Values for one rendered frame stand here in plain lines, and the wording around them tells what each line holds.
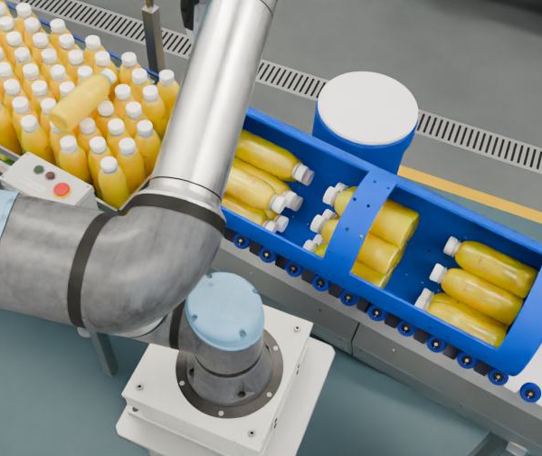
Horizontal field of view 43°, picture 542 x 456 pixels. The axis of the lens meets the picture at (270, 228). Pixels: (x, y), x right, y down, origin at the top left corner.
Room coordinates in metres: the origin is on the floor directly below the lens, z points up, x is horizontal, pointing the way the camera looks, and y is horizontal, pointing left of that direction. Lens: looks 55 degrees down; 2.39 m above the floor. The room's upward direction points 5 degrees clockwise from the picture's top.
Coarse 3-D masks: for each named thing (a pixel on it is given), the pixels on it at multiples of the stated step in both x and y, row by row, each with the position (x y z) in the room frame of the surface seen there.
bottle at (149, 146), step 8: (136, 136) 1.18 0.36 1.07; (144, 136) 1.17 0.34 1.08; (152, 136) 1.18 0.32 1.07; (136, 144) 1.16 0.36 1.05; (144, 144) 1.16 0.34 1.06; (152, 144) 1.16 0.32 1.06; (160, 144) 1.19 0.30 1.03; (144, 152) 1.15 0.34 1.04; (152, 152) 1.16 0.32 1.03; (144, 160) 1.15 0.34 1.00; (152, 160) 1.16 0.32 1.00; (152, 168) 1.15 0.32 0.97
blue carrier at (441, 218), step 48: (288, 144) 1.18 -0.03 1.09; (384, 192) 0.93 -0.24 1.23; (432, 192) 0.97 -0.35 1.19; (288, 240) 0.87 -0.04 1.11; (336, 240) 0.84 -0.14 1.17; (432, 240) 0.97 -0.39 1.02; (480, 240) 0.94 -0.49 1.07; (528, 240) 0.85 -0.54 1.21; (432, 288) 0.87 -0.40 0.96; (528, 336) 0.64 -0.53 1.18
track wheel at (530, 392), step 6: (528, 384) 0.63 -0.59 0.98; (534, 384) 0.63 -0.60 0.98; (522, 390) 0.62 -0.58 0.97; (528, 390) 0.62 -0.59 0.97; (534, 390) 0.62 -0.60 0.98; (540, 390) 0.62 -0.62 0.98; (522, 396) 0.61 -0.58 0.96; (528, 396) 0.61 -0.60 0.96; (534, 396) 0.61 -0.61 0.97; (540, 396) 0.61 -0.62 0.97; (528, 402) 0.60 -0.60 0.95; (534, 402) 0.60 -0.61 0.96
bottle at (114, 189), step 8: (120, 168) 1.07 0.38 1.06; (104, 176) 1.04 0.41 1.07; (112, 176) 1.04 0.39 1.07; (120, 176) 1.05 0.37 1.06; (104, 184) 1.03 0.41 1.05; (112, 184) 1.03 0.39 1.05; (120, 184) 1.04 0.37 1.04; (104, 192) 1.03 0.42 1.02; (112, 192) 1.02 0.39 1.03; (120, 192) 1.03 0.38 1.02; (128, 192) 1.06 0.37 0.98; (104, 200) 1.03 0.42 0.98; (112, 200) 1.02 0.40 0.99; (120, 200) 1.03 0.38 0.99
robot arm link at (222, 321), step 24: (216, 288) 0.52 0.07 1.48; (240, 288) 0.53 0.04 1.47; (192, 312) 0.48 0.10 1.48; (216, 312) 0.48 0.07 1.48; (240, 312) 0.49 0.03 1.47; (192, 336) 0.46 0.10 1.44; (216, 336) 0.45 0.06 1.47; (240, 336) 0.45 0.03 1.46; (216, 360) 0.44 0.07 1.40; (240, 360) 0.45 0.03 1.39
